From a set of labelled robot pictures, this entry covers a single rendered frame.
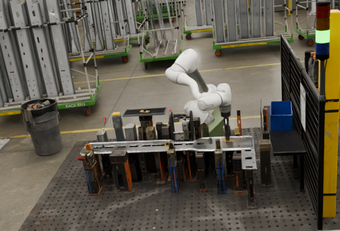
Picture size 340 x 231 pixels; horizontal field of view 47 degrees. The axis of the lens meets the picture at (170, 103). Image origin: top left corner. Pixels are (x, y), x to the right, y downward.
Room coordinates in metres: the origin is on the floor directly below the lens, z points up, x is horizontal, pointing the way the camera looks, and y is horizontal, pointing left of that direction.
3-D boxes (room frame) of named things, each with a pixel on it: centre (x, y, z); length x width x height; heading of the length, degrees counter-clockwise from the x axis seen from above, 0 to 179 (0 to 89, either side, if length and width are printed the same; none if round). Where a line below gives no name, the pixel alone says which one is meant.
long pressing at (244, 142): (2.82, 0.08, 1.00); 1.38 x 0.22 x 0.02; 79
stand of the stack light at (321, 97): (2.00, -0.83, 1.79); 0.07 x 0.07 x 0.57
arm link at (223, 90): (2.72, -0.39, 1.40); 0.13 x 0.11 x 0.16; 127
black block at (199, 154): (2.60, -0.17, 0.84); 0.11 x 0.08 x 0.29; 169
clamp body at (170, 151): (2.64, 0.03, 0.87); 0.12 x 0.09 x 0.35; 169
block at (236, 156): (2.54, -0.43, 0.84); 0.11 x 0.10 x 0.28; 169
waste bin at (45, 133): (5.19, 1.80, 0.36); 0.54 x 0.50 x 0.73; 174
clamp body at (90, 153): (2.75, 0.67, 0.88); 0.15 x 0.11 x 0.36; 169
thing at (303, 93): (2.53, -0.92, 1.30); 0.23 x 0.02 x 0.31; 169
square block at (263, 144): (2.55, -0.64, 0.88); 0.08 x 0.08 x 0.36; 79
